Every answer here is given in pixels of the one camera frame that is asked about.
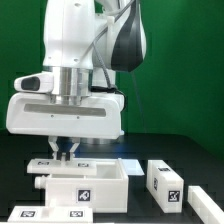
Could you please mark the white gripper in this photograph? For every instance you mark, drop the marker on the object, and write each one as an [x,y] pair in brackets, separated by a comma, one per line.
[98,116]

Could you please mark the white cabinet box body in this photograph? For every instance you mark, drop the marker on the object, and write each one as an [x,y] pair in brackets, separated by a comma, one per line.
[107,190]

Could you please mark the white cabinet door panel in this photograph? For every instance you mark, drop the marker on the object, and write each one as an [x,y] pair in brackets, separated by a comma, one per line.
[76,166]

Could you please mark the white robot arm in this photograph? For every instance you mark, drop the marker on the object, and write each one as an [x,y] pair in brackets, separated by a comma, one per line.
[75,97]

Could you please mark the white cabinet block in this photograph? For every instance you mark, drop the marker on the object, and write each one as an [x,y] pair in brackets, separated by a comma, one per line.
[165,185]

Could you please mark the white marker sheet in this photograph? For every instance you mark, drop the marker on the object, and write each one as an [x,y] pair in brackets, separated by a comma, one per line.
[132,167]

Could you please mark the white door panel front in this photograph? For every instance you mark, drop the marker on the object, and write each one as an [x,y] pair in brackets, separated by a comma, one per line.
[79,213]

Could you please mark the white bar piece right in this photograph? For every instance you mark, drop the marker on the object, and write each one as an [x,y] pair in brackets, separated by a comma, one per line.
[207,210]

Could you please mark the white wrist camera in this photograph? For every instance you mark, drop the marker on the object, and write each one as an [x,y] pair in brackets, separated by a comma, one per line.
[40,82]

